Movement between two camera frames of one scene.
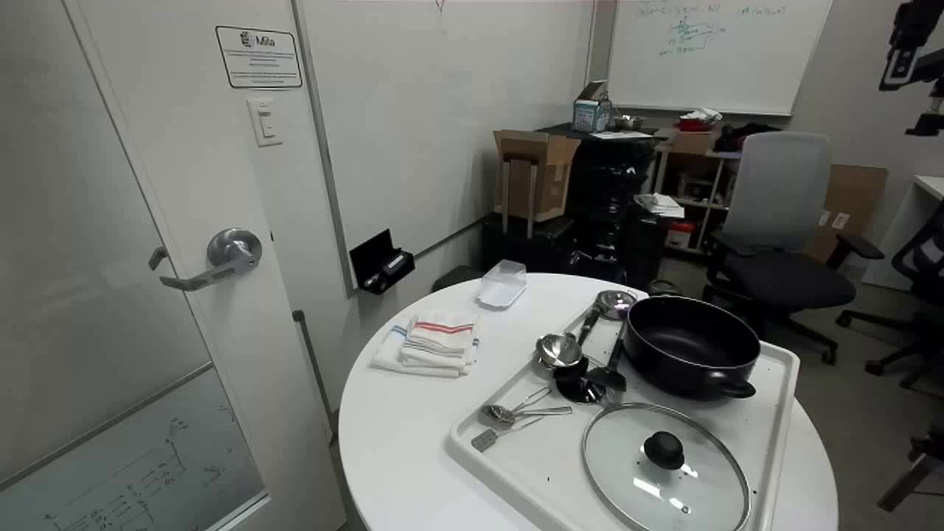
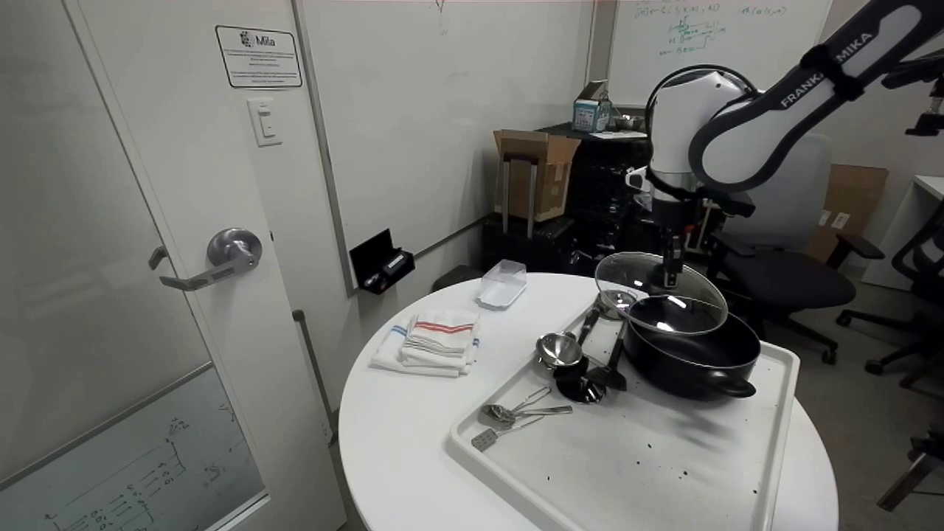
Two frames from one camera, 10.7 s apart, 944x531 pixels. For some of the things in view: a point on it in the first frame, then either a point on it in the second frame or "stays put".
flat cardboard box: x=855 y=203 stays put
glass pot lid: x=657 y=467 -> x=632 y=283
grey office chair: x=777 y=255 stays put
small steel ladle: x=550 y=354 stays put
